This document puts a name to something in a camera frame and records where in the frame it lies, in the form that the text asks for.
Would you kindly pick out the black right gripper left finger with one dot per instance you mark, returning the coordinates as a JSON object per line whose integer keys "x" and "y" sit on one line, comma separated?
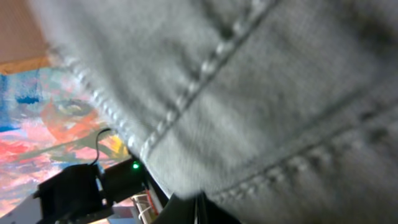
{"x": 177, "y": 211}

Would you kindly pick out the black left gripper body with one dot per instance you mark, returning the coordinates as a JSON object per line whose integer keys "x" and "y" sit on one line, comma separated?
{"x": 123, "y": 180}

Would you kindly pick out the khaki green shorts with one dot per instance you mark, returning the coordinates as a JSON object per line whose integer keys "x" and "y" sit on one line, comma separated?
{"x": 279, "y": 111}

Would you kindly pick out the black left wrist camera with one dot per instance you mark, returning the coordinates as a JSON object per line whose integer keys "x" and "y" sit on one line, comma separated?
{"x": 70, "y": 195}

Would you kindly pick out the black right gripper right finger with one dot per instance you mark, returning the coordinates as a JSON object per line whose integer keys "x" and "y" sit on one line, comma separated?
{"x": 209, "y": 213}

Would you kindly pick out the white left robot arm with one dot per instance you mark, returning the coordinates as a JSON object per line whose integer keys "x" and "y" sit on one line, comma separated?
{"x": 29, "y": 211}

